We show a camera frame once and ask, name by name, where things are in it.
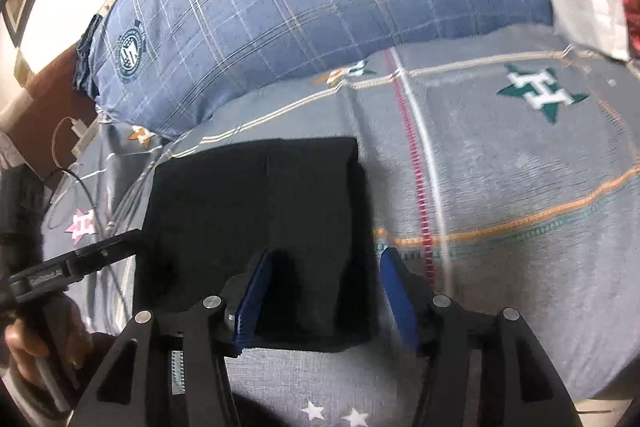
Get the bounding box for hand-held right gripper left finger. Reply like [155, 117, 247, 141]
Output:
[67, 248, 273, 427]

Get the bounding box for black cable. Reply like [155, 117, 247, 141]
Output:
[42, 169, 108, 240]

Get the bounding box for person's left hand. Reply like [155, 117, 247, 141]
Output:
[5, 294, 108, 390]

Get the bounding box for brown wooden headboard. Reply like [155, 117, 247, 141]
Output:
[20, 52, 98, 180]

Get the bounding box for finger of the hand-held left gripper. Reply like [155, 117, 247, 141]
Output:
[65, 229, 144, 282]

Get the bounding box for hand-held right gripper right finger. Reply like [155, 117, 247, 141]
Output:
[380, 247, 576, 427]

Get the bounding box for thin grey cable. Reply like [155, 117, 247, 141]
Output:
[107, 147, 171, 238]

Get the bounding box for white charger cable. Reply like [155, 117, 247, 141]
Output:
[52, 117, 93, 172]

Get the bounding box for black pants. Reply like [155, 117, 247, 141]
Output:
[134, 137, 378, 354]

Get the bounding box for grey printed bedsheet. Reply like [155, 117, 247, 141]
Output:
[42, 0, 640, 427]

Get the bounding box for red patterned cloth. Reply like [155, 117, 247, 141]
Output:
[615, 0, 640, 58]

